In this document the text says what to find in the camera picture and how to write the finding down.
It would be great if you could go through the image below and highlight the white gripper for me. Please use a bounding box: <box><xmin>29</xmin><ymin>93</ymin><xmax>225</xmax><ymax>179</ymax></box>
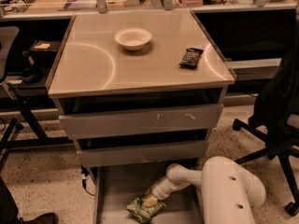
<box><xmin>143</xmin><ymin>176</ymin><xmax>187</xmax><ymax>207</ymax></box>

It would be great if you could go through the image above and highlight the green jalapeno chip bag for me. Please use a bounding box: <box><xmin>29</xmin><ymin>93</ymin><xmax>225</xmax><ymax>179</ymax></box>
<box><xmin>125</xmin><ymin>194</ymin><xmax>166</xmax><ymax>224</ymax></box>

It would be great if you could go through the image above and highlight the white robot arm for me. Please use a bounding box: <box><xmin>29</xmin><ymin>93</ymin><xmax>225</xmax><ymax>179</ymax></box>
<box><xmin>142</xmin><ymin>156</ymin><xmax>265</xmax><ymax>224</ymax></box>

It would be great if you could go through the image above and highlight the grey open bottom drawer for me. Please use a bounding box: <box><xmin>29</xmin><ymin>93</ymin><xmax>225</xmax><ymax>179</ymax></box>
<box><xmin>93</xmin><ymin>162</ymin><xmax>205</xmax><ymax>224</ymax></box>

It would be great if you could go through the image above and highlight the grey middle drawer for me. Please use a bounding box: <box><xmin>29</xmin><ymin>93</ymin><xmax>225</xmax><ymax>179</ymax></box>
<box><xmin>77</xmin><ymin>140</ymin><xmax>208</xmax><ymax>167</ymax></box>

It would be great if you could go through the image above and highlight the grey top drawer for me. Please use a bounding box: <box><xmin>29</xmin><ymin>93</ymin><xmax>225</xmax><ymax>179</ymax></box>
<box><xmin>59</xmin><ymin>104</ymin><xmax>223</xmax><ymax>139</ymax></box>

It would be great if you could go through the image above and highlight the grey drawer cabinet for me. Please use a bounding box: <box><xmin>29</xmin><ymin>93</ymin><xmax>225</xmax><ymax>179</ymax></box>
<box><xmin>45</xmin><ymin>9</ymin><xmax>236</xmax><ymax>224</ymax></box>

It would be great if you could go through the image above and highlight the dark snack bar wrapper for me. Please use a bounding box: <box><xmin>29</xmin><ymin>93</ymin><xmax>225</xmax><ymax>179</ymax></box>
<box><xmin>179</xmin><ymin>48</ymin><xmax>204</xmax><ymax>69</ymax></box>

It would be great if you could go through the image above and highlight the black office chair right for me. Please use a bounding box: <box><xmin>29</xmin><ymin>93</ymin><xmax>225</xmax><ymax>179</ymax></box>
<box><xmin>233</xmin><ymin>7</ymin><xmax>299</xmax><ymax>217</ymax></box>

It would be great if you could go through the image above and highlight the white ceramic bowl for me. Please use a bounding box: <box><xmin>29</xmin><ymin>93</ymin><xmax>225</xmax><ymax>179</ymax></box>
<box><xmin>114</xmin><ymin>27</ymin><xmax>152</xmax><ymax>51</ymax></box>

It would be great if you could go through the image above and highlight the black box with label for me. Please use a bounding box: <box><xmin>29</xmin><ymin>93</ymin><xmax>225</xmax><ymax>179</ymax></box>
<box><xmin>30</xmin><ymin>40</ymin><xmax>61</xmax><ymax>63</ymax></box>

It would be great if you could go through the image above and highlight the long background workbench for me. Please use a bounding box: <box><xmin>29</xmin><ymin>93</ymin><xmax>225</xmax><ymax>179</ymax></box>
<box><xmin>1</xmin><ymin>0</ymin><xmax>298</xmax><ymax>18</ymax></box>

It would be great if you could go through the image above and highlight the black cable under cabinet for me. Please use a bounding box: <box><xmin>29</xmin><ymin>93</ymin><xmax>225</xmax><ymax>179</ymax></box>
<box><xmin>80</xmin><ymin>165</ymin><xmax>96</xmax><ymax>198</ymax></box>

